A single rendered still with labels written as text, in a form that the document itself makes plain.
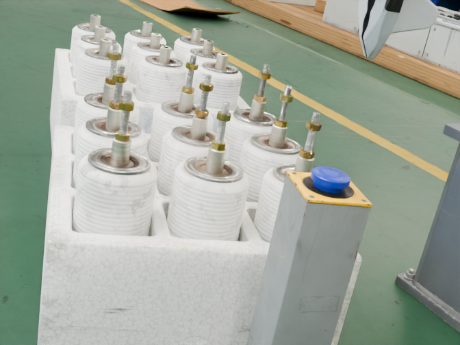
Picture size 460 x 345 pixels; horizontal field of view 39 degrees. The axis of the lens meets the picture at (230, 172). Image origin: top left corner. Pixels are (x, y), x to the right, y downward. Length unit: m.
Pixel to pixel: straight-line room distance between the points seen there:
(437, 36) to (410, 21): 2.48
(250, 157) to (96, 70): 0.45
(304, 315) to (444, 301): 0.49
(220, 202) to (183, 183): 0.05
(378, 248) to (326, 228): 0.67
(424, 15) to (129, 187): 0.37
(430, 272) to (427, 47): 2.06
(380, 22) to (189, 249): 0.35
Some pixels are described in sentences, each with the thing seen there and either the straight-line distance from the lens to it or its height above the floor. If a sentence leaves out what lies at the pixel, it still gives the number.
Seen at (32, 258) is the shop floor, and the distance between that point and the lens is 1.08.
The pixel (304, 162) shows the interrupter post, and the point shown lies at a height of 0.28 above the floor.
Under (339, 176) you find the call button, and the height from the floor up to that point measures 0.33.
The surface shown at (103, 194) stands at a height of 0.23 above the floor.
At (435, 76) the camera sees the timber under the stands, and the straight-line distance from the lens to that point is 3.00.
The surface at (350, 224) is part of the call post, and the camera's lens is 0.66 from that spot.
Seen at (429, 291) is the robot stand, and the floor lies 0.02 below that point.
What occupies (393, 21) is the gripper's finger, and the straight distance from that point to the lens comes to 0.61.
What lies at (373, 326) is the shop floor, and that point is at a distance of 1.07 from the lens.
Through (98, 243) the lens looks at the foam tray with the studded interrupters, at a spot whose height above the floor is 0.18.
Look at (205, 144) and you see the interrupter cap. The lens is 0.90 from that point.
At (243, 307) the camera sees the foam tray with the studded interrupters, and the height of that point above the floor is 0.10.
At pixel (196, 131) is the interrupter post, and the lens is 0.92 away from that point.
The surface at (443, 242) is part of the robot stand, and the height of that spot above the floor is 0.11.
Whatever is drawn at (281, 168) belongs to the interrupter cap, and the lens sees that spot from 0.87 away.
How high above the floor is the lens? 0.56
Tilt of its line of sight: 22 degrees down
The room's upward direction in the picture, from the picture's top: 11 degrees clockwise
